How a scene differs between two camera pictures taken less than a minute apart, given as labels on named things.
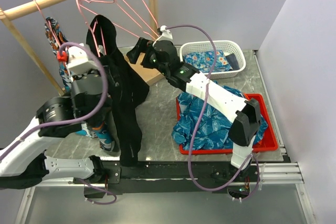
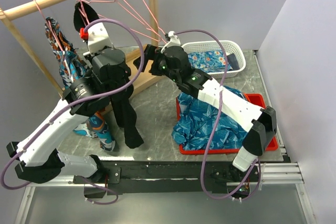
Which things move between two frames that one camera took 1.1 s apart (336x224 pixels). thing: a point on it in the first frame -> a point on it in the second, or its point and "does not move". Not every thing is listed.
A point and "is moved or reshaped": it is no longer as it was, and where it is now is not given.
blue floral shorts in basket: (204, 61) does not move
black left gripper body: (83, 114) -> (109, 88)
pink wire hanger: (80, 6) is moved or reshaped
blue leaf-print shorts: (214, 127) does not move
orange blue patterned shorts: (100, 130) does not move
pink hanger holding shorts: (49, 24) does not move
